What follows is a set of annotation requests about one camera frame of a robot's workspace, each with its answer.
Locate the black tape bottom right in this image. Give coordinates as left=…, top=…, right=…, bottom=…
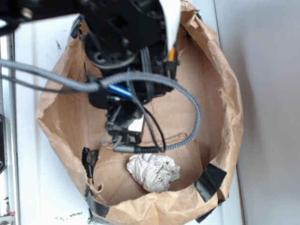
left=194, top=164, right=227, bottom=203

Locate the black tape bottom left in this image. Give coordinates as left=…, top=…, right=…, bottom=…
left=81, top=147, right=99, bottom=185

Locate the black tape top left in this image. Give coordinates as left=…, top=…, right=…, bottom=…
left=70, top=15, right=87, bottom=42

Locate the white tray surface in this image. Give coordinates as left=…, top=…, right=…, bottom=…
left=14, top=0, right=244, bottom=225

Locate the brown paper bag tray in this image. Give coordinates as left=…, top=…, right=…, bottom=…
left=36, top=1, right=243, bottom=225

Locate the grey braided cable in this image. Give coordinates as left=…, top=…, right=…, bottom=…
left=0, top=47, right=204, bottom=160

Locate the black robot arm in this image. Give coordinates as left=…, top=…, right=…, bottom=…
left=0, top=0, right=180, bottom=153

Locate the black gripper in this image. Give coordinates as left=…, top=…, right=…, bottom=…
left=89, top=61, right=177, bottom=150

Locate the black tape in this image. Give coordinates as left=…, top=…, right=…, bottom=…
left=194, top=164, right=227, bottom=203
left=70, top=15, right=87, bottom=42
left=81, top=147, right=99, bottom=185

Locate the white paper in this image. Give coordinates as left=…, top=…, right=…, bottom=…
left=126, top=153, right=181, bottom=193

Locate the silver aluminium rail frame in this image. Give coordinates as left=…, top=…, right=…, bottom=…
left=0, top=18, right=24, bottom=225

